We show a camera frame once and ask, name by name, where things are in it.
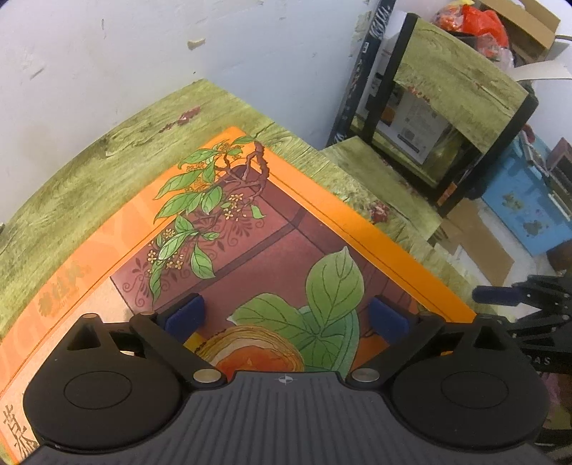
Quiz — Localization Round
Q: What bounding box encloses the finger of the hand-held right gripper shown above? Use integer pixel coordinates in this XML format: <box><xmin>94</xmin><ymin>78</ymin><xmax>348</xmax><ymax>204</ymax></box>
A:
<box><xmin>473</xmin><ymin>274</ymin><xmax>572</xmax><ymax>311</ymax></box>
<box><xmin>505</xmin><ymin>313</ymin><xmax>572</xmax><ymax>349</ymax></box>

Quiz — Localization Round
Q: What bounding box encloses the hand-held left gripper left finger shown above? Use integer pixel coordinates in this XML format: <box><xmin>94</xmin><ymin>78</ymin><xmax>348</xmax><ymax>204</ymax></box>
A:
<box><xmin>66</xmin><ymin>292</ymin><xmax>227</xmax><ymax>388</ymax></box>

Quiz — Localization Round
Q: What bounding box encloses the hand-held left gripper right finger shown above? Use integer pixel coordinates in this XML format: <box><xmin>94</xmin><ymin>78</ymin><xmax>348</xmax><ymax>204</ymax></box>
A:
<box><xmin>347</xmin><ymin>294</ymin><xmax>509</xmax><ymax>390</ymax></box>

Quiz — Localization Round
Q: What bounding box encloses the orange illustrated box lid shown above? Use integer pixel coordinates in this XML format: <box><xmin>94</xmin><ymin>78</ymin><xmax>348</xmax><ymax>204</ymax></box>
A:
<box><xmin>0</xmin><ymin>126</ymin><xmax>477</xmax><ymax>465</ymax></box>

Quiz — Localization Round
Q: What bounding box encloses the flat brown cardboard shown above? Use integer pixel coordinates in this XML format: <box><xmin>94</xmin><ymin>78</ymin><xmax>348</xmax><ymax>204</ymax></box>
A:
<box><xmin>440</xmin><ymin>199</ymin><xmax>514</xmax><ymax>287</ymax></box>

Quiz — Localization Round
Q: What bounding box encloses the blue printed box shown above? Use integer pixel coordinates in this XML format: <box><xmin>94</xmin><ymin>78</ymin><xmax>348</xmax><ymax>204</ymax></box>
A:
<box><xmin>482</xmin><ymin>134</ymin><xmax>572</xmax><ymax>256</ymax></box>

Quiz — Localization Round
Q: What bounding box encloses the white labelled carton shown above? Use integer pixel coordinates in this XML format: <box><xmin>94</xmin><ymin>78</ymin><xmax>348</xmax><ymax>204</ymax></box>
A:
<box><xmin>378</xmin><ymin>87</ymin><xmax>452</xmax><ymax>164</ymax></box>

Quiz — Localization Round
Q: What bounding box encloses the open brown cardboard box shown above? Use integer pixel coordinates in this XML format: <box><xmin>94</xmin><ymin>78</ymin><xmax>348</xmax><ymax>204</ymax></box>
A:
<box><xmin>480</xmin><ymin>0</ymin><xmax>561</xmax><ymax>63</ymax></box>

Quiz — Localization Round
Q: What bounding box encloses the red plastic bag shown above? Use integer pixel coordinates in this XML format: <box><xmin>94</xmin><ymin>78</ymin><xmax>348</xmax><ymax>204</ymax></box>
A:
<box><xmin>431</xmin><ymin>0</ymin><xmax>510</xmax><ymax>59</ymax></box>

